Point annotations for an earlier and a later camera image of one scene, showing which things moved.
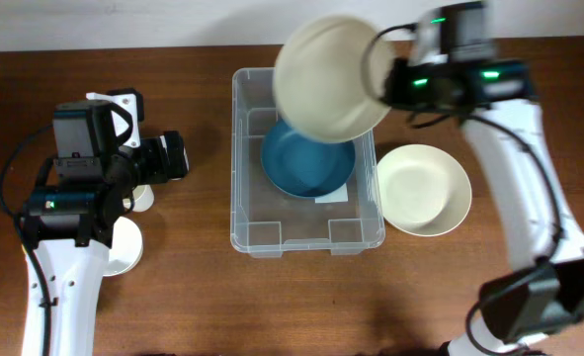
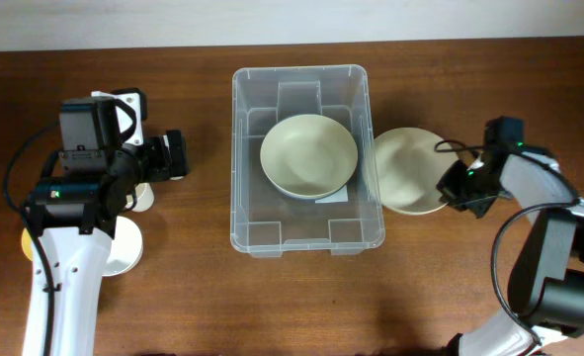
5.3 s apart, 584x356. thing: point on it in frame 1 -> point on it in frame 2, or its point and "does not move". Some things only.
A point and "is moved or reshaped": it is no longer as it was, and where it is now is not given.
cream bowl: [319, 78] -> [308, 156]
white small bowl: [126, 247] does not move
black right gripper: [394, 84] -> [447, 185]
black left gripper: [159, 170] does not move
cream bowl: [424, 190] is moved or reshaped
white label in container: [339, 195] does not move
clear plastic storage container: [290, 193] does not move
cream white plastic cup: [143, 199] does not move
